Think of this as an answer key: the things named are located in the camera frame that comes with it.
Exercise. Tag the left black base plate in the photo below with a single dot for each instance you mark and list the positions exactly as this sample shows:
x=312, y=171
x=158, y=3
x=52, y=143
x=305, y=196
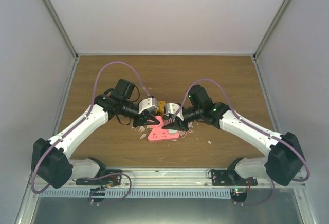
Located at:
x=114, y=180

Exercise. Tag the pink triangular power strip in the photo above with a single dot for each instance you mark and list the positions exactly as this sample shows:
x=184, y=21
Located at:
x=159, y=134

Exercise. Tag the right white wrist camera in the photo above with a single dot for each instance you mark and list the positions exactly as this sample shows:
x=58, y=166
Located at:
x=172, y=109

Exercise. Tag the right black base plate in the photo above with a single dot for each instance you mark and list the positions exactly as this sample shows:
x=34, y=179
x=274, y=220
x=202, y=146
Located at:
x=224, y=177

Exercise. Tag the pink rectangular plug adapter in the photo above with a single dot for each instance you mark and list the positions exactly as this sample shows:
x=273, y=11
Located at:
x=155, y=121

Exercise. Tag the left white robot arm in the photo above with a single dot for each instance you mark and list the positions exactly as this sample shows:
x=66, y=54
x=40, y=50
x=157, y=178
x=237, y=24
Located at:
x=51, y=158

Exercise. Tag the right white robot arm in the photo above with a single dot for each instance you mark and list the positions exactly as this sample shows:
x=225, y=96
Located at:
x=282, y=155

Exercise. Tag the white USB charger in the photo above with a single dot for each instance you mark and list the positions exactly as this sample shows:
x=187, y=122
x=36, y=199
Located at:
x=171, y=131

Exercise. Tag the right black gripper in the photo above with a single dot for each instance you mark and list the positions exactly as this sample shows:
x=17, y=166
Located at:
x=177, y=125

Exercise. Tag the slotted cable duct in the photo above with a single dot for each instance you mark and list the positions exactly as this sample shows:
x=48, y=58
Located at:
x=140, y=193

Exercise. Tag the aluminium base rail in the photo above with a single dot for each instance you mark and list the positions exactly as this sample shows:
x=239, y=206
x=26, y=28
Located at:
x=175, y=178

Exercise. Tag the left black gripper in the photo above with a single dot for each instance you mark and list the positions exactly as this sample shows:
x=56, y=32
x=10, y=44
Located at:
x=141, y=119

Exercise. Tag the yellow cube socket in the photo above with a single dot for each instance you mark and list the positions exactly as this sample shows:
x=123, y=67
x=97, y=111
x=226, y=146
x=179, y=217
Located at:
x=160, y=111

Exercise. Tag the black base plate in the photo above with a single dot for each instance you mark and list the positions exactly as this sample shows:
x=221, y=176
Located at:
x=224, y=177
x=114, y=180

